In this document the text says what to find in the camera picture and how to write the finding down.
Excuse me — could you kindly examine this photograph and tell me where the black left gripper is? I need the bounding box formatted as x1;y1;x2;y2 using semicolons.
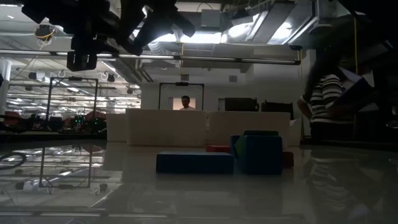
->
71;0;196;57

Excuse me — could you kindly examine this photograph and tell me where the grey overhead light bar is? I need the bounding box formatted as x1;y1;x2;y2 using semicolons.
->
0;49;302;65

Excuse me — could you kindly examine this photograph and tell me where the person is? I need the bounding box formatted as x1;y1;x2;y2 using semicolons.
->
179;95;197;111
296;51;358;144

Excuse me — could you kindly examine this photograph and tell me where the white plastic bin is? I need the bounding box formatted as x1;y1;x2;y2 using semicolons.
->
207;111;292;147
126;108;208;147
106;113;128;143
287;117;303;147

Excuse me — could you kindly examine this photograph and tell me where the black monitor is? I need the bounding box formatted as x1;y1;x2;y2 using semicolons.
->
224;97;259;112

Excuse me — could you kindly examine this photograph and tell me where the red wooden cube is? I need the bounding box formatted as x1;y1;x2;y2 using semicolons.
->
205;144;232;154

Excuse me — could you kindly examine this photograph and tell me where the blue wooden long block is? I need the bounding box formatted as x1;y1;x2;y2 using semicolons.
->
155;151;235;174

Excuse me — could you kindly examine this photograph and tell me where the green wooden cylinder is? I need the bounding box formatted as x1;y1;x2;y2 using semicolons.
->
233;136;248;160

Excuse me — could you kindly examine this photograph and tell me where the white column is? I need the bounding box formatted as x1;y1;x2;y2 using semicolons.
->
0;58;12;113

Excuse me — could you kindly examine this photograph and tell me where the dark background table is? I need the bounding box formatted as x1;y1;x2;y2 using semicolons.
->
0;130;108;144

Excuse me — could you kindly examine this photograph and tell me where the red wooden long block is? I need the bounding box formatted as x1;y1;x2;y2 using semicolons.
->
282;151;295;169

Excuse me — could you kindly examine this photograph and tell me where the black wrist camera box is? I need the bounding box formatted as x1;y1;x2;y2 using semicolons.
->
67;51;98;72

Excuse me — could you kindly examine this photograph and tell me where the black metal frame rig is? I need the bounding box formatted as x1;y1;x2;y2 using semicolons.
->
46;77;99;131

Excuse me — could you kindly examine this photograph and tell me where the yellow hanging cable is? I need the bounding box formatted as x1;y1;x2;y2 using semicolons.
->
353;17;359;75

